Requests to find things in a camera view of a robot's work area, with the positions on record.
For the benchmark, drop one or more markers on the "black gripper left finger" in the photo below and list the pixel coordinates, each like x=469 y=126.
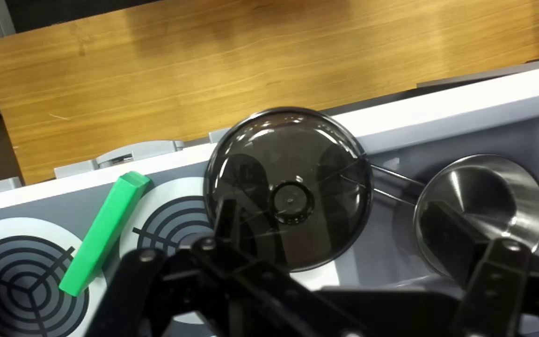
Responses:
x=177 y=300

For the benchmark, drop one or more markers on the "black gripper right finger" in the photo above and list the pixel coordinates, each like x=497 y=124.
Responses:
x=506 y=293

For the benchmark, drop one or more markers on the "black translucent pot lid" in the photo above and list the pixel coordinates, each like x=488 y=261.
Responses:
x=271 y=156

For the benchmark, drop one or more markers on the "silver metal pot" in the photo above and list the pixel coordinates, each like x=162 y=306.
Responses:
x=501 y=194

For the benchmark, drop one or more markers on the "green rectangular block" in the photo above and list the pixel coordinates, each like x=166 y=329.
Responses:
x=104 y=235

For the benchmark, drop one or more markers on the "white grey toy kitchen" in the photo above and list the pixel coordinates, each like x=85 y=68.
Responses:
x=469 y=100

